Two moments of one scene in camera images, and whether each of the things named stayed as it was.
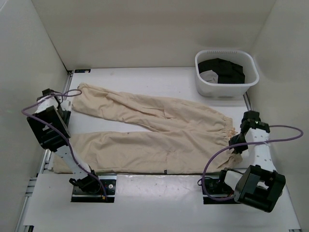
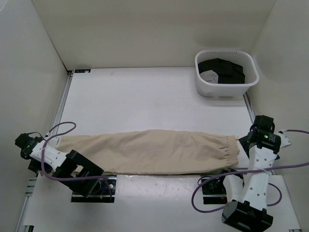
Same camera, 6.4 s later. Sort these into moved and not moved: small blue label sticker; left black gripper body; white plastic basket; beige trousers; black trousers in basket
Moved: beige trousers; left black gripper body
Not moved: white plastic basket; black trousers in basket; small blue label sticker
